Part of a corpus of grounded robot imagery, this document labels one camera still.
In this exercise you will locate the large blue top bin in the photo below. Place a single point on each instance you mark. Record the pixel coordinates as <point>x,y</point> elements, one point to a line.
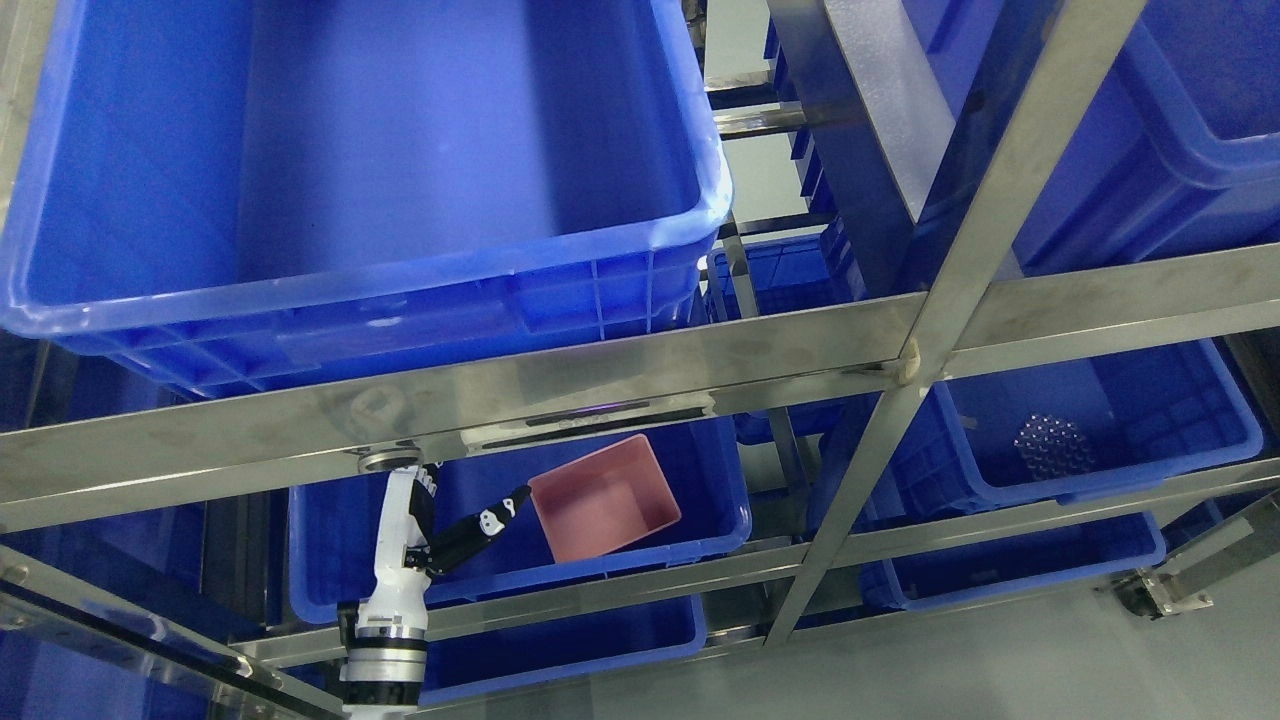
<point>236,196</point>

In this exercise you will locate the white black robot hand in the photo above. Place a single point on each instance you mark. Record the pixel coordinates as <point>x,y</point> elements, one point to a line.
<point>412,551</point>

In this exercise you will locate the blue upper right bin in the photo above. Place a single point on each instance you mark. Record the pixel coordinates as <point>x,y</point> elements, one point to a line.
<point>1178,153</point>

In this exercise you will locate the blue middle shelf bin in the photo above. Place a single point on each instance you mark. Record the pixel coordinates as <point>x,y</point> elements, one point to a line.
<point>333,525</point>

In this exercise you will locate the pink plastic storage box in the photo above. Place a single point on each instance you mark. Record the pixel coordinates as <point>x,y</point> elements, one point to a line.
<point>604,501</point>

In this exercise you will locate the blue bottom right bin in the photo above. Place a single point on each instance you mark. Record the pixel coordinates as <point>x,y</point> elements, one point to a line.
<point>977,571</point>

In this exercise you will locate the stainless steel shelf rack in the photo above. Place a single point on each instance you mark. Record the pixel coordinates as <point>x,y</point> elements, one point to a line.
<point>1045,60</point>

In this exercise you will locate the blue bottom left bin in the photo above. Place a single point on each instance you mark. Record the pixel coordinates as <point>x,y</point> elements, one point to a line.
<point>514,657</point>

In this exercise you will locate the cluster of metal balls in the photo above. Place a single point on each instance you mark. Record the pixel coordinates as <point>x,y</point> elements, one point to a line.
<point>1051,448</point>

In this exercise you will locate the blue bin with metal balls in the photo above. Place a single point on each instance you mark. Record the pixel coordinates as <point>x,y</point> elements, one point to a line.
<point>1149,414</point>

